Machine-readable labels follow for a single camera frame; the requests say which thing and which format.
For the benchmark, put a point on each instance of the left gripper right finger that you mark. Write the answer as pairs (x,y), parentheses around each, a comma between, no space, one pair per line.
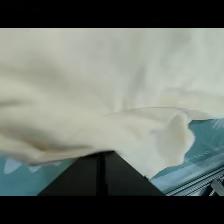
(128,181)

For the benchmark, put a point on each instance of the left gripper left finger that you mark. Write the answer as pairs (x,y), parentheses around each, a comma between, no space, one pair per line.
(80,180)

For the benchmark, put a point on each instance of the cream garment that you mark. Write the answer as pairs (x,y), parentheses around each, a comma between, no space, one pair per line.
(100,90)

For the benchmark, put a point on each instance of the silver frame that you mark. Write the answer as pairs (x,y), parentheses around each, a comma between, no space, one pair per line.
(200,183)

